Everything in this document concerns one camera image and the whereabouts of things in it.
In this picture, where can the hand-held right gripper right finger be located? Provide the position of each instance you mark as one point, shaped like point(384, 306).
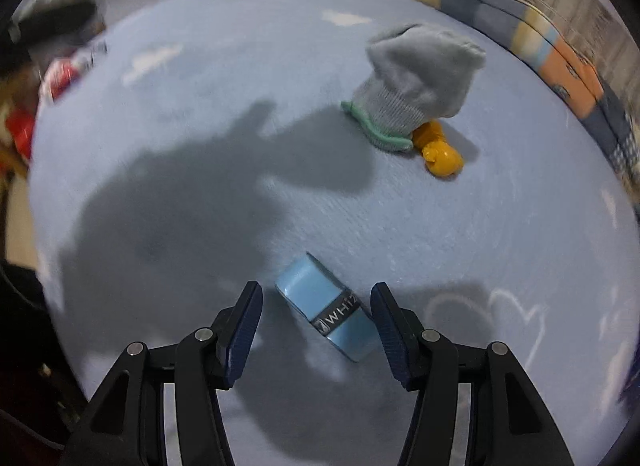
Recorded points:
point(395, 346)

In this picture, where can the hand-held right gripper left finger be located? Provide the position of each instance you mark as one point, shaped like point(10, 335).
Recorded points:
point(242, 341)

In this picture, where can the light blue tape roll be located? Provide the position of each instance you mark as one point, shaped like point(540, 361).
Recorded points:
point(320, 303)

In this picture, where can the small yellow toy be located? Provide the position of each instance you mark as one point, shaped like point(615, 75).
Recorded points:
point(440, 153)

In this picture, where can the grey sock with green cuff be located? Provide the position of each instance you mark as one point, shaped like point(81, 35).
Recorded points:
point(415, 80)

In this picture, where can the red small object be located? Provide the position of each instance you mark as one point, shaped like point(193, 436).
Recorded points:
point(21, 133)

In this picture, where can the red and white packet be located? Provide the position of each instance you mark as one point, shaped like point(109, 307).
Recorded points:
point(62, 75)

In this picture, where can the black rounded object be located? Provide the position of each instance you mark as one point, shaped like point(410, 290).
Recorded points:
point(55, 25)

